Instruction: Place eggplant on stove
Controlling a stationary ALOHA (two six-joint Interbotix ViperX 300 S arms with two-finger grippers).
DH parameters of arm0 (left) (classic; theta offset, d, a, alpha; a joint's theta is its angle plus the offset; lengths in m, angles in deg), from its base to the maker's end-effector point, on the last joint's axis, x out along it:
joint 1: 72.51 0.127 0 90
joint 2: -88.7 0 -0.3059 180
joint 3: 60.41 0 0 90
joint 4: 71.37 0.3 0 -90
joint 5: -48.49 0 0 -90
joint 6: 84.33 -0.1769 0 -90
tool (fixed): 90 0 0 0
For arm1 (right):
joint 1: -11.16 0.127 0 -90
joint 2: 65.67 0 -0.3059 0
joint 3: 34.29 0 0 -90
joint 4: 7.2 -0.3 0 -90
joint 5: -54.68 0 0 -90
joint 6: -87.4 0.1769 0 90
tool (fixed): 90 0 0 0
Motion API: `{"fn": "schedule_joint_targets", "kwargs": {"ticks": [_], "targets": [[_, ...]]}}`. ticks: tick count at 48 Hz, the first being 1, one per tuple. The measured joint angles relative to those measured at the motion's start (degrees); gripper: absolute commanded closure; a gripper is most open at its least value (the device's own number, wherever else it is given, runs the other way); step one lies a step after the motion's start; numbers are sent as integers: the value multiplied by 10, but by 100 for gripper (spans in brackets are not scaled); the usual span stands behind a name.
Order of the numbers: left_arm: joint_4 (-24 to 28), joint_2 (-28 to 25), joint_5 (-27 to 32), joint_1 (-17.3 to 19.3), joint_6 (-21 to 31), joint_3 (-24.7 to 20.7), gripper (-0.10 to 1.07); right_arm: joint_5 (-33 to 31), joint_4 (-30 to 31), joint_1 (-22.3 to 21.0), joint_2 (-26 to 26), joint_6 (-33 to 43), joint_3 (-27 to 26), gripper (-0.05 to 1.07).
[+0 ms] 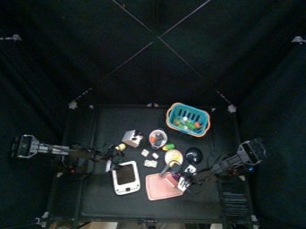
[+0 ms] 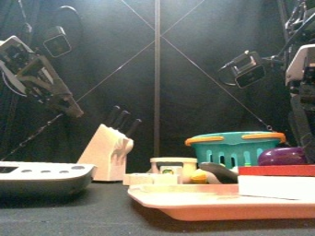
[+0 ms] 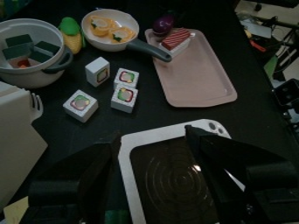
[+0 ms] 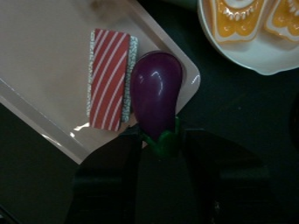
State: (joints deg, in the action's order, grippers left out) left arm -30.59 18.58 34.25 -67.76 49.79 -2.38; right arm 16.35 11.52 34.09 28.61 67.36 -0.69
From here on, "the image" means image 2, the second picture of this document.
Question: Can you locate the teal basket with orange handles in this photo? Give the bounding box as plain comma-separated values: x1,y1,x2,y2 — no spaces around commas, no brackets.
183,131,289,169

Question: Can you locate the yellow toy food piece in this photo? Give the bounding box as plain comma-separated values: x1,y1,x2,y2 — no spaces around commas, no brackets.
190,169,210,185

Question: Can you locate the small white toy block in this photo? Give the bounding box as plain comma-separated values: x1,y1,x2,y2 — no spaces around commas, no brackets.
122,172,182,186

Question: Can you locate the white toy stove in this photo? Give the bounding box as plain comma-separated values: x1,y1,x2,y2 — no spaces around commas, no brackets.
0,160,99,198

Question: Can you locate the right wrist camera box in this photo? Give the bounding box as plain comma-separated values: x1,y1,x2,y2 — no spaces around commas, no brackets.
219,50,269,90

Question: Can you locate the black-handled toy knife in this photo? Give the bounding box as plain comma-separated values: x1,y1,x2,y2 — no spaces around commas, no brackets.
125,118,145,139
114,110,133,130
105,105,123,126

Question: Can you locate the cream toy appliance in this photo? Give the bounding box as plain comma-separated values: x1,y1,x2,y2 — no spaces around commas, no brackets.
150,157,199,184

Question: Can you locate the white box with red top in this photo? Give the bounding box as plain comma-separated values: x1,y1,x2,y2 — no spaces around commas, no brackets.
238,164,315,201

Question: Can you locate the dark grey toy utensil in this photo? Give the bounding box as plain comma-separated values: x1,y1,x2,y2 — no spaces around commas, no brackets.
198,161,241,184

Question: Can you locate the pink plastic tray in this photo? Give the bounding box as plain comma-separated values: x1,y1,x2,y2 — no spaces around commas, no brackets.
127,183,315,222

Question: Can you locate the purple toy eggplant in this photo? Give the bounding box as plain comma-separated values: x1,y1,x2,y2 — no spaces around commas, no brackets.
258,146,309,167

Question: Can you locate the vertical metal frame pole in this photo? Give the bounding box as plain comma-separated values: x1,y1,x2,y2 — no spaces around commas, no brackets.
153,0,163,159

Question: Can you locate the cream toy knife block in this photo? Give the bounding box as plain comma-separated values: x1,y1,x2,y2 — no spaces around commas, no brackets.
77,124,135,183

